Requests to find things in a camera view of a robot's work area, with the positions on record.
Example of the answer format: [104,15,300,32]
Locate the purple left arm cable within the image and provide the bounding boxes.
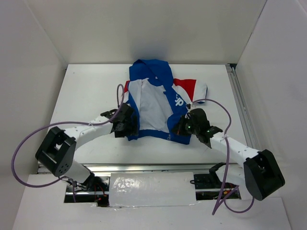
[12,84,125,204]

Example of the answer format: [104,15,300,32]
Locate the blue white red jacket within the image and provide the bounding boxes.
[124,59,208,145]

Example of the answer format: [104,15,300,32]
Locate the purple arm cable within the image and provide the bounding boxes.
[188,98,255,215]
[12,84,125,204]

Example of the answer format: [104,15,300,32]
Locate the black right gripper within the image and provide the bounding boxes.
[171,115,200,137]

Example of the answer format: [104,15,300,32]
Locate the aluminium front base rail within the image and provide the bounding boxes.
[85,163,217,173]

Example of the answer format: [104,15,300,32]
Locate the aluminium side rail frame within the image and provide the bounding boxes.
[226,64,262,167]

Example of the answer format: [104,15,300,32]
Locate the white foil covered panel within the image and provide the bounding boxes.
[109,172,197,207]

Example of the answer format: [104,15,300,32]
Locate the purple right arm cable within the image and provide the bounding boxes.
[188,98,255,215]

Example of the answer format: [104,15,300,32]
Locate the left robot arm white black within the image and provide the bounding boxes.
[35,103,138,191]

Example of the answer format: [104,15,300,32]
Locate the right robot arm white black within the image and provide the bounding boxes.
[172,108,285,201]

